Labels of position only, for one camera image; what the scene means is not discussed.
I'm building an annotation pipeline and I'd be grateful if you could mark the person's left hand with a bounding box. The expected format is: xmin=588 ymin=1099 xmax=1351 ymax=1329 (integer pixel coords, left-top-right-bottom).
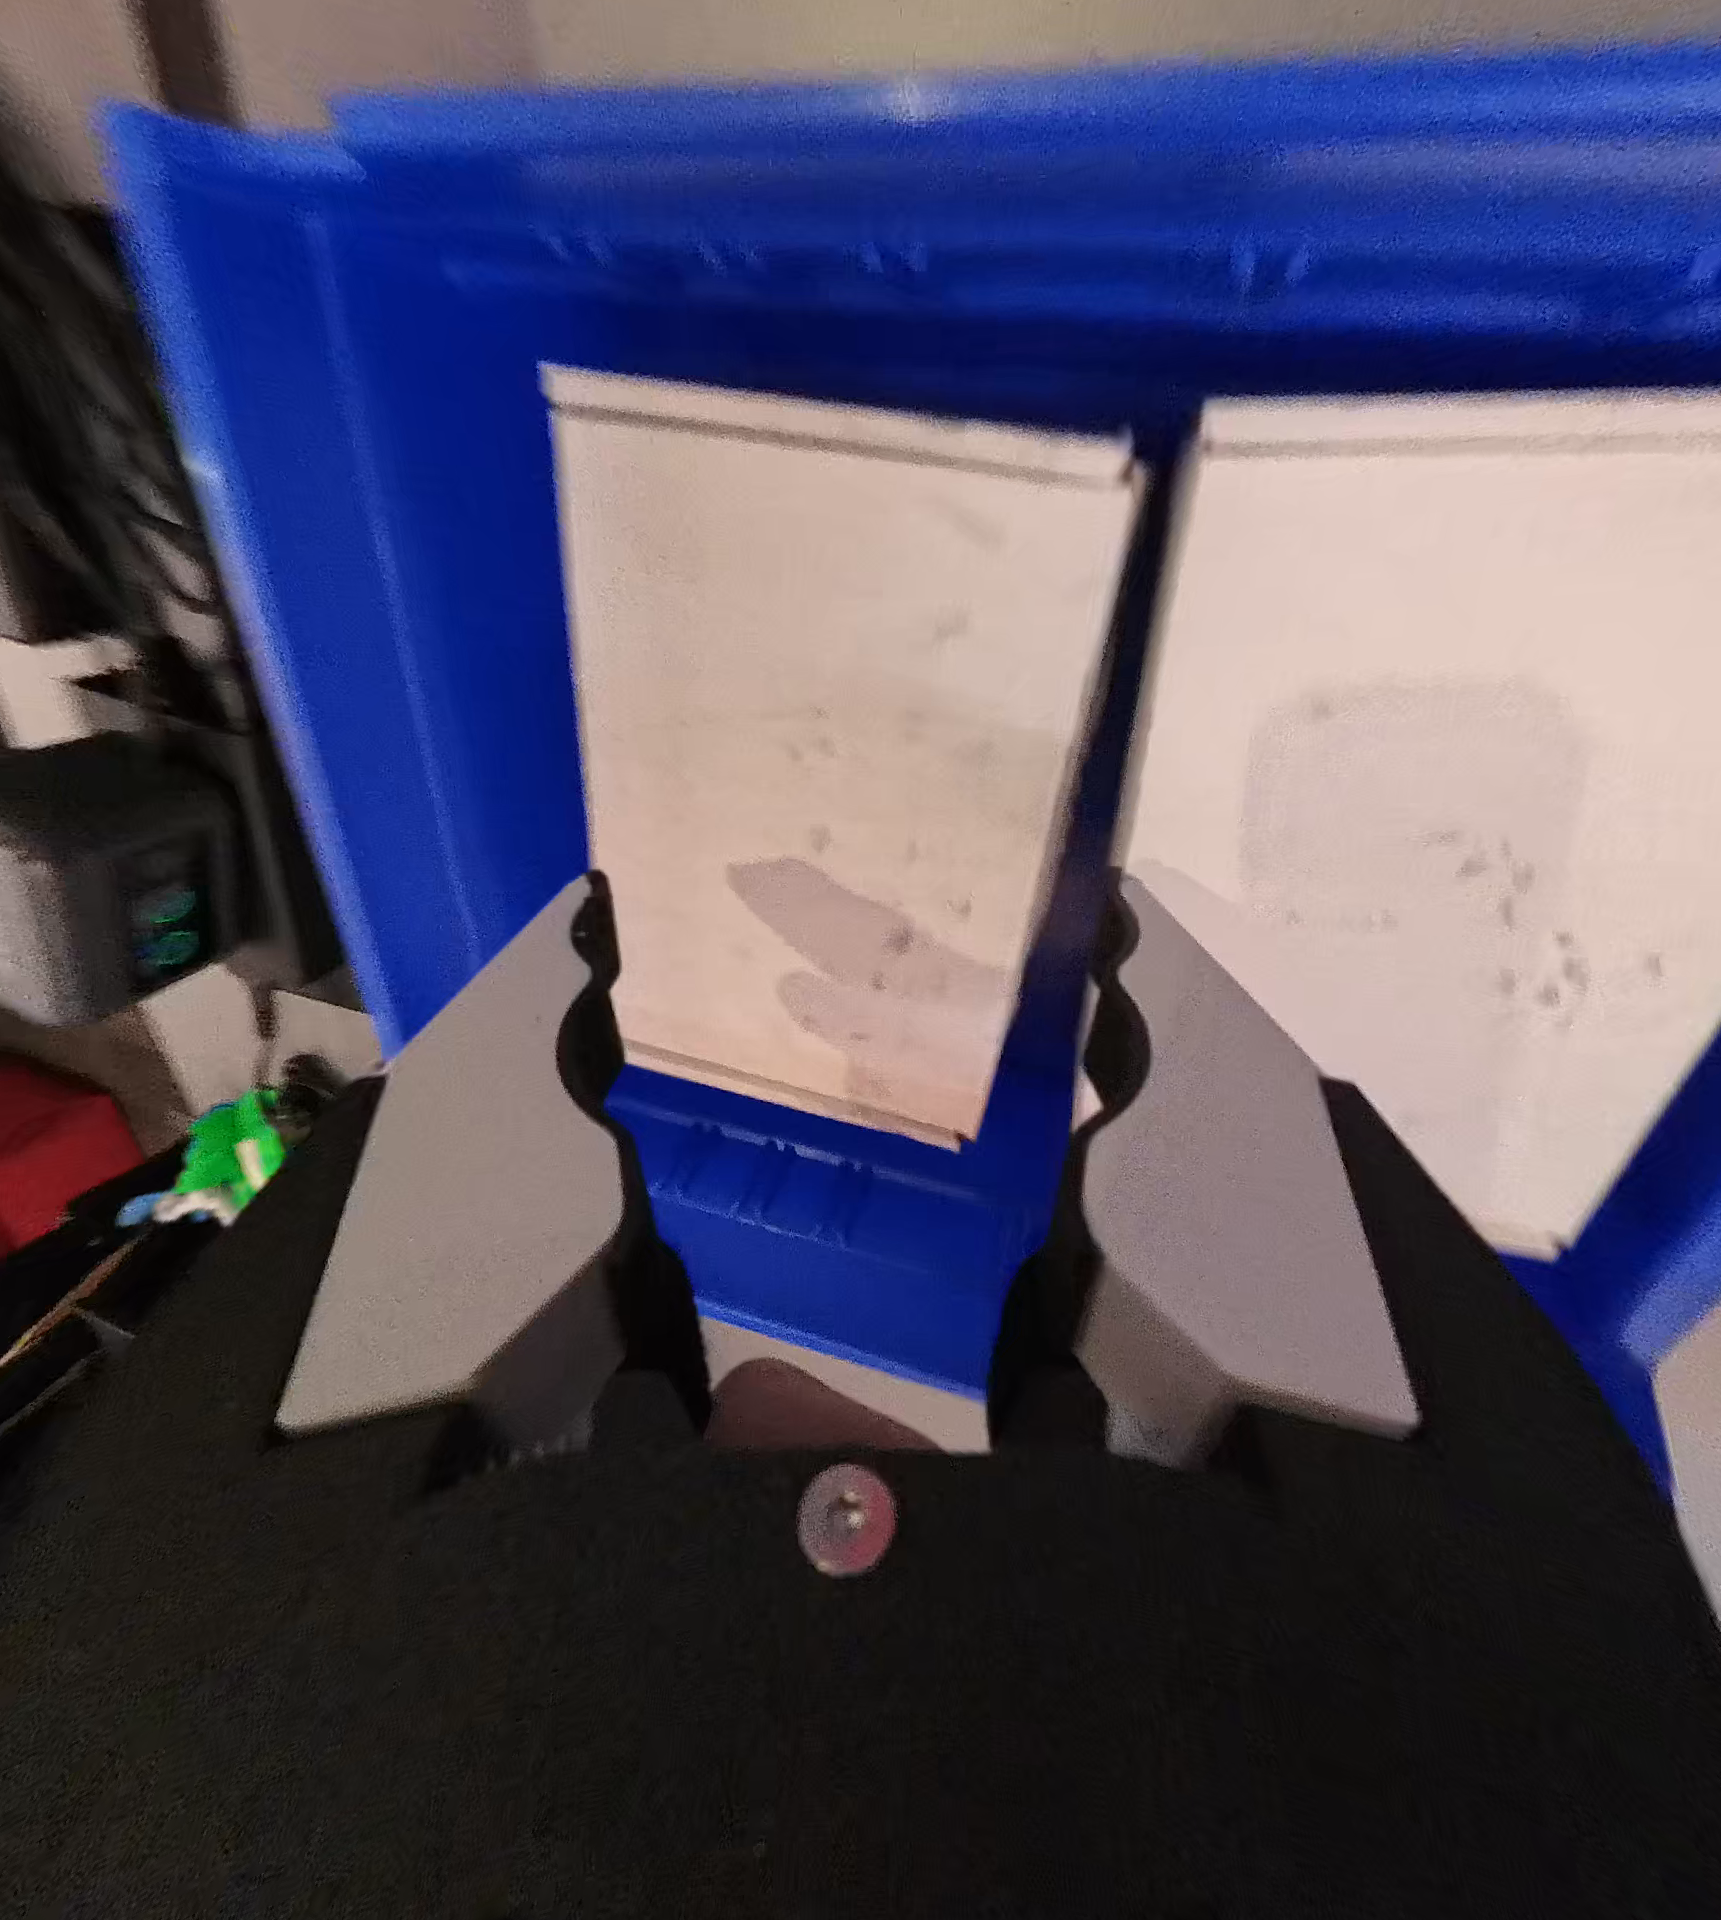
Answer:
xmin=706 ymin=1357 xmax=938 ymax=1462

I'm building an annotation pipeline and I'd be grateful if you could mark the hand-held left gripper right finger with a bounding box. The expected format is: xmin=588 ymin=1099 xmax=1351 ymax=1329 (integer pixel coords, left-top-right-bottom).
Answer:
xmin=985 ymin=869 xmax=1421 ymax=1467

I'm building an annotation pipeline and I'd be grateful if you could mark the grey power station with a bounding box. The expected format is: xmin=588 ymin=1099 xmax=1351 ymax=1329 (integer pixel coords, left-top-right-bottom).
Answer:
xmin=0 ymin=745 xmax=255 ymax=1027

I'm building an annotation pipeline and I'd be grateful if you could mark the red bag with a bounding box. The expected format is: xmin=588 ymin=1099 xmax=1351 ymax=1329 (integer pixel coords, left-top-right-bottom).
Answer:
xmin=0 ymin=1053 xmax=150 ymax=1271

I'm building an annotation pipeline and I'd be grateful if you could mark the blue plastic bin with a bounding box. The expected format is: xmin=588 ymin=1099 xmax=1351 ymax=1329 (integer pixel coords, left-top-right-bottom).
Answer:
xmin=97 ymin=42 xmax=1721 ymax=1397

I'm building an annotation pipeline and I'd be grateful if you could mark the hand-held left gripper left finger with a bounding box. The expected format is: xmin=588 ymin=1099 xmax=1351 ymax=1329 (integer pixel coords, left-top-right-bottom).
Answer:
xmin=269 ymin=869 xmax=710 ymax=1467

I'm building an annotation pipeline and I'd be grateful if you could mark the white cardboard mailer box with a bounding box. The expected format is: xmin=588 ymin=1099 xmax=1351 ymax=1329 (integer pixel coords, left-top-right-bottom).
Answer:
xmin=540 ymin=362 xmax=1149 ymax=1153
xmin=1098 ymin=386 xmax=1721 ymax=1262

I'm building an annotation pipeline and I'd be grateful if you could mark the small green object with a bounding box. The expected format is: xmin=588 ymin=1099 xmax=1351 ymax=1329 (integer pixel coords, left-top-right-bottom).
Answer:
xmin=175 ymin=1086 xmax=287 ymax=1203

